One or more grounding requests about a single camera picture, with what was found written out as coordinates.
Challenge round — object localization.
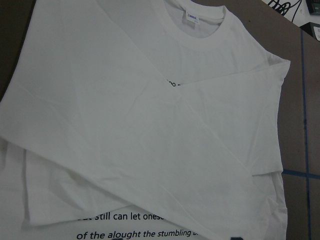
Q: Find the white long-sleeve printed shirt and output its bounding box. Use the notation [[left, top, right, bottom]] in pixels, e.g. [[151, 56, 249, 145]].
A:
[[0, 0, 290, 240]]

